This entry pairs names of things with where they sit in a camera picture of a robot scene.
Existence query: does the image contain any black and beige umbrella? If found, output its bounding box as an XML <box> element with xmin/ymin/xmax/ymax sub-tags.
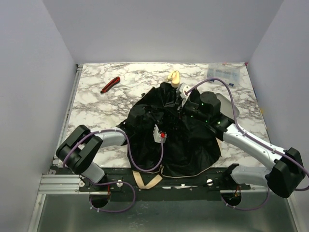
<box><xmin>130</xmin><ymin>82</ymin><xmax>221</xmax><ymax>189</ymax></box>

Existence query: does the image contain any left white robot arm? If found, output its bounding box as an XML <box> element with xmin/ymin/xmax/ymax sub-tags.
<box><xmin>56</xmin><ymin>107</ymin><xmax>167</xmax><ymax>183</ymax></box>

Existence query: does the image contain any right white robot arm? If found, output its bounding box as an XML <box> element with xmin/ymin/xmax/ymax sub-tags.
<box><xmin>180</xmin><ymin>89</ymin><xmax>308</xmax><ymax>198</ymax></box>

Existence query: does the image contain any red black utility knife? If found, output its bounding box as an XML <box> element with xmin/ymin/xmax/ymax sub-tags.
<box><xmin>100</xmin><ymin>76</ymin><xmax>120</xmax><ymax>94</ymax></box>

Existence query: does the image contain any clear plastic parts box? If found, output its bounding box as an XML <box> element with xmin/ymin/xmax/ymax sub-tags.
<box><xmin>207</xmin><ymin>63</ymin><xmax>240</xmax><ymax>87</ymax></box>

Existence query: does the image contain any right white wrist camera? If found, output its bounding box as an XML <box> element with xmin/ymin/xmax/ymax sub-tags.
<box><xmin>176</xmin><ymin>83</ymin><xmax>190</xmax><ymax>107</ymax></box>

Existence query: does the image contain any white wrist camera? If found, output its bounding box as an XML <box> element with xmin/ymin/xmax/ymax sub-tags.
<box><xmin>176</xmin><ymin>83</ymin><xmax>190</xmax><ymax>107</ymax></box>
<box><xmin>153</xmin><ymin>124</ymin><xmax>167</xmax><ymax>143</ymax></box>

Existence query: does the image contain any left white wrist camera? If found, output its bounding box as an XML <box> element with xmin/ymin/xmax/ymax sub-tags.
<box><xmin>153</xmin><ymin>124</ymin><xmax>167</xmax><ymax>143</ymax></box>

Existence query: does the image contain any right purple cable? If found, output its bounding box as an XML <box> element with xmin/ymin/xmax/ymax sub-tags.
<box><xmin>184</xmin><ymin>78</ymin><xmax>309</xmax><ymax>211</ymax></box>

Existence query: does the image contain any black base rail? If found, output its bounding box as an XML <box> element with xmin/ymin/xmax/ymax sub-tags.
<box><xmin>79</xmin><ymin>168</ymin><xmax>250</xmax><ymax>202</ymax></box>

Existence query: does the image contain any aluminium frame rail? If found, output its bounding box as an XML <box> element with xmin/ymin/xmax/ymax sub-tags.
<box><xmin>28</xmin><ymin>64</ymin><xmax>83</xmax><ymax>232</ymax></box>

